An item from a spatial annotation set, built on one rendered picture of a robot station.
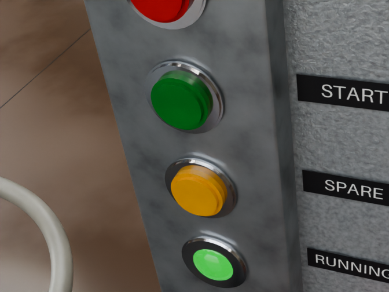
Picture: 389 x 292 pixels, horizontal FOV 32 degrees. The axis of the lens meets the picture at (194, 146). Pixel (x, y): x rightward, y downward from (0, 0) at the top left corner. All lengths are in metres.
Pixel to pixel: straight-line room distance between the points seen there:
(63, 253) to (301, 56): 0.72
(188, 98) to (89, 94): 2.85
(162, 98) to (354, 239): 0.12
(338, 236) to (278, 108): 0.08
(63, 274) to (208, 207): 0.63
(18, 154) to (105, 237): 0.68
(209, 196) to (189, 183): 0.01
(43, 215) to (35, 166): 1.77
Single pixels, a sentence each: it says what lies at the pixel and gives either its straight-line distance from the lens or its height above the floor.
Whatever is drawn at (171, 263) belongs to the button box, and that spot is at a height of 1.35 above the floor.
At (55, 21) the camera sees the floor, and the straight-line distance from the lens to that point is 3.86.
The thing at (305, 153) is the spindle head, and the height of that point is 1.43.
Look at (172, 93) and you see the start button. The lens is 0.28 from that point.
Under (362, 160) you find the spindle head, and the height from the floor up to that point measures 1.43.
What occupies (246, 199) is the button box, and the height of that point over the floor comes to 1.41.
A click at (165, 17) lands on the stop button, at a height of 1.51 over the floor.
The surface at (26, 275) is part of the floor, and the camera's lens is 2.35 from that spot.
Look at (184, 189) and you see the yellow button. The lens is 0.31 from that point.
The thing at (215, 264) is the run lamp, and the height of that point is 1.37.
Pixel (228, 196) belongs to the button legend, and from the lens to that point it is 0.31.
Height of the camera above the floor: 1.62
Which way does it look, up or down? 38 degrees down
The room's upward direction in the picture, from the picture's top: 10 degrees counter-clockwise
